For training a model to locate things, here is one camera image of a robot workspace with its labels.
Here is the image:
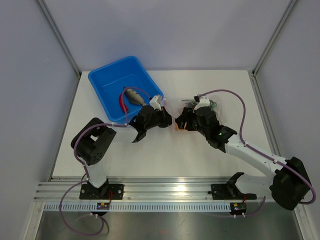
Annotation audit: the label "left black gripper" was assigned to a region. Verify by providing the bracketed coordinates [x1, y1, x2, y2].
[145, 106, 176, 131]

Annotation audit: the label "orange toy food piece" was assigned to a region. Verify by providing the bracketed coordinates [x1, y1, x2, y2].
[174, 122, 186, 131]

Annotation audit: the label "clear zip top bag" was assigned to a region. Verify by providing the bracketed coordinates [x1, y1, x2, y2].
[162, 96, 224, 132]

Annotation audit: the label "grey toy fish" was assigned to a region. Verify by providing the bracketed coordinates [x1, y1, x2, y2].
[124, 87, 147, 106]

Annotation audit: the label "red toy chili pepper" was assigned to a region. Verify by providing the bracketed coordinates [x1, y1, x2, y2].
[118, 92, 129, 114]

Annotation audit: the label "green toy leaf vegetable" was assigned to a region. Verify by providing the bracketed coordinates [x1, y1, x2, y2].
[209, 100, 217, 111]

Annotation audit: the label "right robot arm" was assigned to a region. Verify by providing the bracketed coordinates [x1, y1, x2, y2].
[175, 106, 316, 211]

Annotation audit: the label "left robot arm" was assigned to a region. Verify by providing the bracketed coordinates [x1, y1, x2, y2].
[70, 105, 172, 200]

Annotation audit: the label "green toy scallion strands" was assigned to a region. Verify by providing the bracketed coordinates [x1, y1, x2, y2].
[179, 99, 199, 107]

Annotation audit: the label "blue plastic bin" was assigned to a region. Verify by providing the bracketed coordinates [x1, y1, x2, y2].
[88, 56, 164, 124]

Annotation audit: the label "right small circuit board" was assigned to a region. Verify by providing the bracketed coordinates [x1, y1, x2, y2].
[232, 202, 247, 211]

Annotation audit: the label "small circuit board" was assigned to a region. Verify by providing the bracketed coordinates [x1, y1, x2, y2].
[232, 202, 247, 211]
[96, 202, 110, 210]

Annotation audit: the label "left small circuit board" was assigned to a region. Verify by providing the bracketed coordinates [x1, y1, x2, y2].
[96, 202, 110, 210]

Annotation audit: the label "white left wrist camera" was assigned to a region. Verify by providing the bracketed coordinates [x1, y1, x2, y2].
[149, 94, 163, 111]

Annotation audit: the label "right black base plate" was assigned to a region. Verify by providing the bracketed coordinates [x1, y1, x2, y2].
[207, 183, 257, 200]

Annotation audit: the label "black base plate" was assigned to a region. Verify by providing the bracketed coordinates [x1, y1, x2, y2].
[207, 183, 257, 200]
[79, 184, 124, 200]

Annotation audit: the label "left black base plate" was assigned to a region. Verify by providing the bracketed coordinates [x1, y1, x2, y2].
[79, 184, 124, 200]

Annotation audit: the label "aluminium mounting rail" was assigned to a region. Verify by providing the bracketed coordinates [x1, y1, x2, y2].
[33, 176, 306, 202]

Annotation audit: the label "white slotted cable duct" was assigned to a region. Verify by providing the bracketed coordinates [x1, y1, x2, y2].
[44, 201, 231, 213]

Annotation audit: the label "right aluminium frame post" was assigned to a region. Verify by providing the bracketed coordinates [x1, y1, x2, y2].
[252, 0, 300, 78]

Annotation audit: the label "aluminium frame post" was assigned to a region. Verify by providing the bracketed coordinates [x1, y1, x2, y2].
[35, 0, 82, 78]
[252, 0, 300, 78]

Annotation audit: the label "left aluminium frame post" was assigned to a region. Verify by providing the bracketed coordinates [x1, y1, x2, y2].
[35, 0, 82, 78]

